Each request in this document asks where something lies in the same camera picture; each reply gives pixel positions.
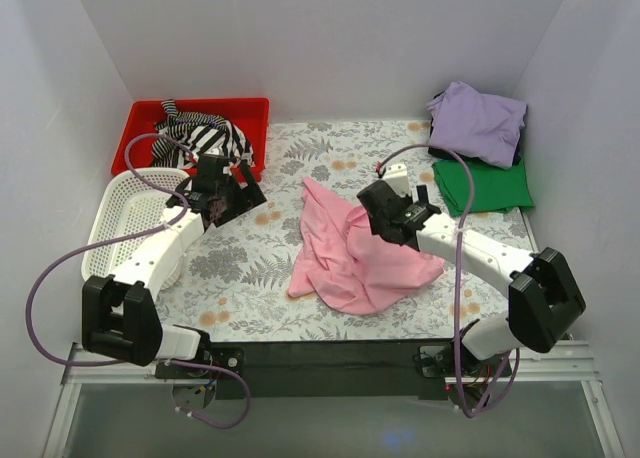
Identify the pink t shirt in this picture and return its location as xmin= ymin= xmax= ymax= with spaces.
xmin=288 ymin=177 xmax=444 ymax=315

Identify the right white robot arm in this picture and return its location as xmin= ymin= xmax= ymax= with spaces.
xmin=358 ymin=180 xmax=586 ymax=376

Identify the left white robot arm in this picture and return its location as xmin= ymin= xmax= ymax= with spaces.
xmin=82 ymin=154 xmax=266 ymax=378

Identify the black white striped shirt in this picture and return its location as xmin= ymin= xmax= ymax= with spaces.
xmin=151 ymin=100 xmax=255 ymax=170

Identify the folded green shirt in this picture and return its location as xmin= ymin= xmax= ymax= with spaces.
xmin=433 ymin=160 xmax=534 ymax=217

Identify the floral table mat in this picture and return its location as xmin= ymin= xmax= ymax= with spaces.
xmin=157 ymin=121 xmax=507 ymax=341

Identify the red plastic bin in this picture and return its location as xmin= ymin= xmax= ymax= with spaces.
xmin=111 ymin=98 xmax=269 ymax=180

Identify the folded purple shirt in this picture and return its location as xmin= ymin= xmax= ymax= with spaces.
xmin=427 ymin=81 xmax=528 ymax=170

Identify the white plastic basket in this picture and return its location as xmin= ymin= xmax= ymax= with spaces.
xmin=81 ymin=168 xmax=204 ymax=297

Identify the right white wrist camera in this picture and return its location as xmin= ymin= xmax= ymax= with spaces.
xmin=381 ymin=163 xmax=412 ymax=198

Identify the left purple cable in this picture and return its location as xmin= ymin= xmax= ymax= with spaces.
xmin=25 ymin=132 xmax=251 ymax=431

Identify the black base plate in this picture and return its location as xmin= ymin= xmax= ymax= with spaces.
xmin=153 ymin=339 xmax=513 ymax=402

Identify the aluminium rail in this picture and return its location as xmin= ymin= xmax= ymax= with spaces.
xmin=62 ymin=340 xmax=601 ymax=385

